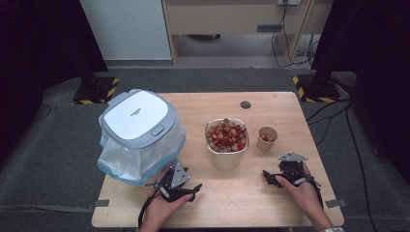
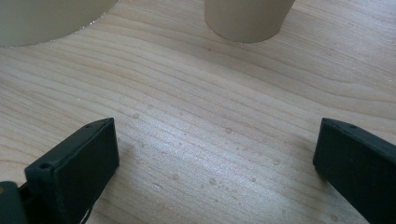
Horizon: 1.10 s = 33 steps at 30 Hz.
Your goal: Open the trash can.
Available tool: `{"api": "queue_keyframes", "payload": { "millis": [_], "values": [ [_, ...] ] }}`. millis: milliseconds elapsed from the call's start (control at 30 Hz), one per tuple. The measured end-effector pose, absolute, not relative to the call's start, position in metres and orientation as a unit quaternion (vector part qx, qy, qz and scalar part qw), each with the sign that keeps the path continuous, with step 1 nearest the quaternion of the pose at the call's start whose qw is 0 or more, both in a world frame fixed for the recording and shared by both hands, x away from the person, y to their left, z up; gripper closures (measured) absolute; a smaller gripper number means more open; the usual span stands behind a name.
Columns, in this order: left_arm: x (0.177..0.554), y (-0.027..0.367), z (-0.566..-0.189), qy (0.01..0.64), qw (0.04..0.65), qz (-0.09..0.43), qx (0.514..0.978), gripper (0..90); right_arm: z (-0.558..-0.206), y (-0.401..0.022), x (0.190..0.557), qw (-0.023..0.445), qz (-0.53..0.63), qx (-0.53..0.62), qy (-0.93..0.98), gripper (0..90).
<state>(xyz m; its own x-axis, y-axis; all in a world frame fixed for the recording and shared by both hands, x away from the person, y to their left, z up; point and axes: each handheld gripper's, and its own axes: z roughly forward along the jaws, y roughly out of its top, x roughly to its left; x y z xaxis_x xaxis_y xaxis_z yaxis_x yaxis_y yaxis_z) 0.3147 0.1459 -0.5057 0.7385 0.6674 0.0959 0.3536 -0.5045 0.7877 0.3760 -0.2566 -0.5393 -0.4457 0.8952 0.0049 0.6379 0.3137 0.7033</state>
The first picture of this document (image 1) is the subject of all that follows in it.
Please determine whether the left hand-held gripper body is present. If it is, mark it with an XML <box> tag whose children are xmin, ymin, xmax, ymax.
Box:
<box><xmin>159</xmin><ymin>161</ymin><xmax>195</xmax><ymax>204</ymax></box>

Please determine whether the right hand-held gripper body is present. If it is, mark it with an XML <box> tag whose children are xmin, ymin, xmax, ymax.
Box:
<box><xmin>278</xmin><ymin>152</ymin><xmax>309</xmax><ymax>189</ymax></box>

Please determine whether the brown paper cup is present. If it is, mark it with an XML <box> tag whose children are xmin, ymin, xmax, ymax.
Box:
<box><xmin>256</xmin><ymin>126</ymin><xmax>279</xmax><ymax>153</ymax></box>

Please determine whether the person's right hand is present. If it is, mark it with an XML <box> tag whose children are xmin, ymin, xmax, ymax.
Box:
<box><xmin>275</xmin><ymin>161</ymin><xmax>324</xmax><ymax>223</ymax></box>

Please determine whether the person's left hand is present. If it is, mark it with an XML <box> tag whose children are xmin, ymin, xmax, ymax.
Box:
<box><xmin>140</xmin><ymin>192</ymin><xmax>194</xmax><ymax>230</ymax></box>

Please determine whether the metal food container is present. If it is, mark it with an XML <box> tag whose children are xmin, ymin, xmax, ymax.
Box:
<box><xmin>204</xmin><ymin>117</ymin><xmax>250</xmax><ymax>172</ymax></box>

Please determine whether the white trash bin with bag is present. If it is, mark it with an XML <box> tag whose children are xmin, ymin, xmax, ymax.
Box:
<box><xmin>97</xmin><ymin>119</ymin><xmax>188</xmax><ymax>187</ymax></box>

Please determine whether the pile of red beige snacks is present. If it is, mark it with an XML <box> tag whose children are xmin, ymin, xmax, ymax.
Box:
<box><xmin>207</xmin><ymin>118</ymin><xmax>249</xmax><ymax>153</ymax></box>

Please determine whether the black curtain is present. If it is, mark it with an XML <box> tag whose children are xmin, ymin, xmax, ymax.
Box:
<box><xmin>310</xmin><ymin>0</ymin><xmax>410</xmax><ymax>185</ymax></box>
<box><xmin>0</xmin><ymin>0</ymin><xmax>109</xmax><ymax>162</ymax></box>

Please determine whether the white cabinet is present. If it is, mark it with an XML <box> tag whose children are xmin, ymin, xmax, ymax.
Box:
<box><xmin>78</xmin><ymin>0</ymin><xmax>173</xmax><ymax>62</ymax></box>

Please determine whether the light wooden desk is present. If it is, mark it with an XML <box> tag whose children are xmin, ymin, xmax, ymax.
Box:
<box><xmin>161</xmin><ymin>0</ymin><xmax>335</xmax><ymax>67</ymax></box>

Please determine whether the right hand-held gripper cable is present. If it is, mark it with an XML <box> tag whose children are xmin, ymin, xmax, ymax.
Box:
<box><xmin>301</xmin><ymin>167</ymin><xmax>324</xmax><ymax>209</ymax></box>

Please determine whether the hand-held gripper cable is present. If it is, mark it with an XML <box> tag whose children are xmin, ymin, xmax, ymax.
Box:
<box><xmin>137</xmin><ymin>182</ymin><xmax>163</xmax><ymax>229</ymax></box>
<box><xmin>301</xmin><ymin>167</ymin><xmax>324</xmax><ymax>209</ymax></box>

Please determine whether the left hand-held gripper cable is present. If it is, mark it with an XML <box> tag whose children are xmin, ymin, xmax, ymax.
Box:
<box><xmin>137</xmin><ymin>182</ymin><xmax>163</xmax><ymax>229</ymax></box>

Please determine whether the black floor cable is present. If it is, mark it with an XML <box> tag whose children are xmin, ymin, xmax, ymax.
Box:
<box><xmin>31</xmin><ymin>102</ymin><xmax>53</xmax><ymax>123</ymax></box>
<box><xmin>305</xmin><ymin>99</ymin><xmax>353</xmax><ymax>147</ymax></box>
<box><xmin>344</xmin><ymin>104</ymin><xmax>379</xmax><ymax>232</ymax></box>

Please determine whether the black hanging power cable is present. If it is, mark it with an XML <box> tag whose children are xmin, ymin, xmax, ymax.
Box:
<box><xmin>271</xmin><ymin>0</ymin><xmax>312</xmax><ymax>69</ymax></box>

